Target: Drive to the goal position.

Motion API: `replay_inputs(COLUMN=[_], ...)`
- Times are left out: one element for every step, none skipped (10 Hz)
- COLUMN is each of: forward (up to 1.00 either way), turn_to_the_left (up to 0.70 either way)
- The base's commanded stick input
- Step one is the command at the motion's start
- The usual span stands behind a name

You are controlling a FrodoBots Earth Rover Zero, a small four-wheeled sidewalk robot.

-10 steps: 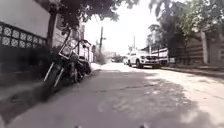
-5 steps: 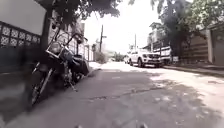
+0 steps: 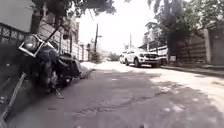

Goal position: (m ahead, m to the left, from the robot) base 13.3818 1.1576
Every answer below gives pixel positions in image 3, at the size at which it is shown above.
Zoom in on building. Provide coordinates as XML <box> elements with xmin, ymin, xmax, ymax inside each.
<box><xmin>139</xmin><ymin>21</ymin><xmax>168</xmax><ymax>52</ymax></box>

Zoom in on green bush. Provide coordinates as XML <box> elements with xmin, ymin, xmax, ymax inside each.
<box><xmin>89</xmin><ymin>51</ymin><xmax>102</xmax><ymax>64</ymax></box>

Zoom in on white car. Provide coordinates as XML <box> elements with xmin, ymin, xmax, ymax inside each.
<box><xmin>124</xmin><ymin>48</ymin><xmax>162</xmax><ymax>69</ymax></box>

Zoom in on utility pole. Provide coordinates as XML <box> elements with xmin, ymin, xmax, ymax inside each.
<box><xmin>93</xmin><ymin>22</ymin><xmax>103</xmax><ymax>55</ymax></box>

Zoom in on white vehicle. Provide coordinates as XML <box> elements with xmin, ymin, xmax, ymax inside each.
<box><xmin>118</xmin><ymin>50</ymin><xmax>128</xmax><ymax>65</ymax></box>

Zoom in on raised kerb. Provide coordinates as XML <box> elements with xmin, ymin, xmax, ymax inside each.
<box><xmin>160</xmin><ymin>64</ymin><xmax>224</xmax><ymax>77</ymax></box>

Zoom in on grey asphalt road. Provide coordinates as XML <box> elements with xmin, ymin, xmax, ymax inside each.
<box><xmin>0</xmin><ymin>60</ymin><xmax>224</xmax><ymax>128</ymax></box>

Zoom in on parked black motorcycle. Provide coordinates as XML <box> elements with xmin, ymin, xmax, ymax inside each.
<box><xmin>18</xmin><ymin>23</ymin><xmax>88</xmax><ymax>100</ymax></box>

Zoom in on tall trees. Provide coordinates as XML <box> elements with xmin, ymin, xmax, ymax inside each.
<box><xmin>146</xmin><ymin>0</ymin><xmax>224</xmax><ymax>63</ymax></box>

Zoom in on large leafy tree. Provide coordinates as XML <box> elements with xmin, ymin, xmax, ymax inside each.
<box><xmin>29</xmin><ymin>0</ymin><xmax>132</xmax><ymax>36</ymax></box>

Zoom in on wall with metal fence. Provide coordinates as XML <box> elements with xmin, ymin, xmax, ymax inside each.
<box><xmin>0</xmin><ymin>13</ymin><xmax>90</xmax><ymax>111</ymax></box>

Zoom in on grey boundary wall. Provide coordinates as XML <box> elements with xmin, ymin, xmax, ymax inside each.
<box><xmin>148</xmin><ymin>23</ymin><xmax>224</xmax><ymax>67</ymax></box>

